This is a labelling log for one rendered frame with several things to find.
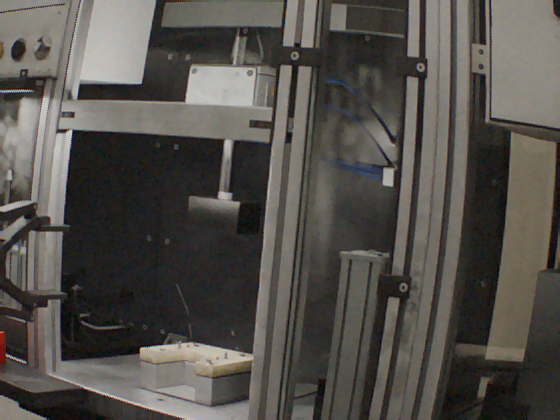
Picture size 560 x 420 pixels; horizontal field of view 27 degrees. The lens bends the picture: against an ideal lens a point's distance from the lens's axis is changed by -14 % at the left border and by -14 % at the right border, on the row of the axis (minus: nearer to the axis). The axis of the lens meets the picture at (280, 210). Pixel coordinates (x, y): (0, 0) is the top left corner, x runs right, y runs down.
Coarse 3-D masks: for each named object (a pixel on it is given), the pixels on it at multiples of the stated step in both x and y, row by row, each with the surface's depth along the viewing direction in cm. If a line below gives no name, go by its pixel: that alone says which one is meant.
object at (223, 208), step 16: (224, 144) 187; (224, 160) 187; (224, 176) 187; (224, 192) 187; (192, 208) 187; (208, 208) 186; (224, 208) 184; (240, 208) 184; (256, 208) 188; (192, 224) 187; (208, 224) 186; (224, 224) 184; (240, 224) 184; (256, 224) 188
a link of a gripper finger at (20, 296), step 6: (0, 276) 139; (0, 282) 139; (6, 282) 140; (0, 288) 143; (6, 288) 141; (12, 288) 142; (18, 288) 143; (12, 294) 143; (18, 294) 143; (24, 294) 145; (18, 300) 146; (24, 300) 145; (30, 300) 146; (30, 306) 146; (36, 306) 147
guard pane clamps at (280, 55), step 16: (272, 48) 160; (288, 48) 159; (304, 48) 158; (272, 64) 160; (288, 64) 159; (304, 64) 158; (320, 64) 157; (400, 64) 151; (416, 64) 150; (384, 288) 153; (400, 288) 151
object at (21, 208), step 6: (12, 204) 144; (18, 204) 144; (24, 204) 144; (30, 204) 145; (36, 204) 146; (0, 210) 139; (6, 210) 140; (12, 210) 141; (18, 210) 142; (24, 210) 144; (30, 210) 145; (0, 216) 139; (6, 216) 140; (12, 216) 141; (18, 216) 143
